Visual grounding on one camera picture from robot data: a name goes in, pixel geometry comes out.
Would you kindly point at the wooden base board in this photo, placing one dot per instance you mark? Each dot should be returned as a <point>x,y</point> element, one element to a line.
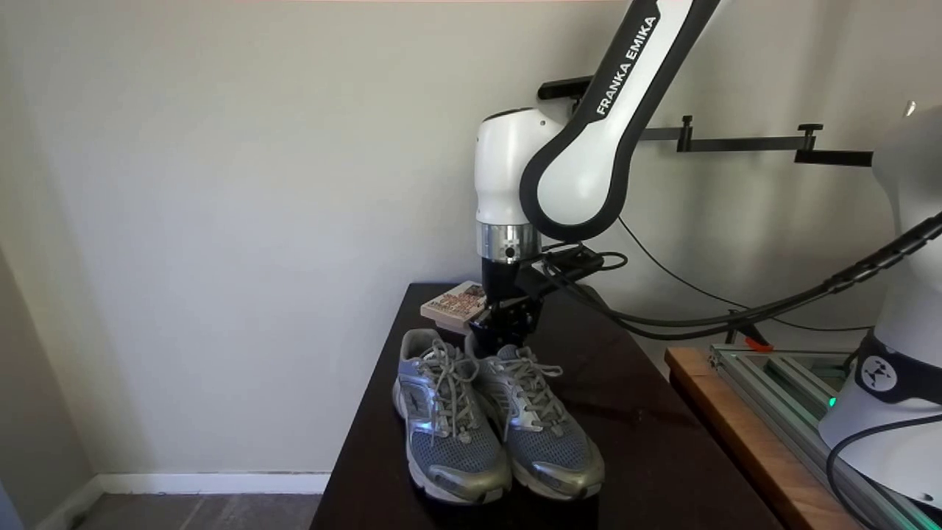
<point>747,430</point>

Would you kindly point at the small tan block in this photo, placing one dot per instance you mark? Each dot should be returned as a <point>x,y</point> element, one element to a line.
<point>457,298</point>

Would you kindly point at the black exterior camera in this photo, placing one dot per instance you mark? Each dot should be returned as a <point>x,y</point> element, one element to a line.
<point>563,89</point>

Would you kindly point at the white baseboard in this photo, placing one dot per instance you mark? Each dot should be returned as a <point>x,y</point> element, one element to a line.
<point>216,483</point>

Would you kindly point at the aluminium frame rail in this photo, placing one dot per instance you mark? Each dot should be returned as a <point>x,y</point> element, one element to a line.
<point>785,387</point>

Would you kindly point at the blue grey running shoe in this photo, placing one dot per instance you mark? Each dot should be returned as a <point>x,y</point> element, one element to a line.
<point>452,430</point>
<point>548,430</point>

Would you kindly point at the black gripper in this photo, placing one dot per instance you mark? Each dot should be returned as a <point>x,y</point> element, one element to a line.
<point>508,289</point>

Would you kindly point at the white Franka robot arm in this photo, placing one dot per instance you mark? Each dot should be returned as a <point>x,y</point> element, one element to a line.
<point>589,165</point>

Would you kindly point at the black clamp rail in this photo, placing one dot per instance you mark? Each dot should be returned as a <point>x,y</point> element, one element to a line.
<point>747,146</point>

